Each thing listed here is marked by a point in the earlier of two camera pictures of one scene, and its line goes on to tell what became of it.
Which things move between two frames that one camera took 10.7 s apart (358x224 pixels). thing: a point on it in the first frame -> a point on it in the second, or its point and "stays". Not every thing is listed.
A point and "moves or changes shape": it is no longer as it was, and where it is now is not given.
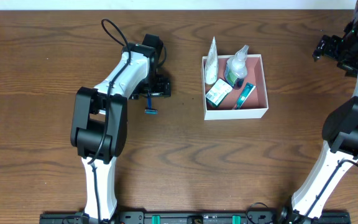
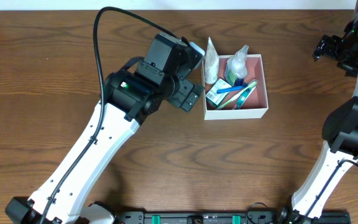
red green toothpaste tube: (247, 90) stays
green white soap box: (218, 92) stays
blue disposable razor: (149, 111) moves or changes shape
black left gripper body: (159, 88) -> (184, 94)
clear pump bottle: (236, 68) stays
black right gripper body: (327, 45) stays
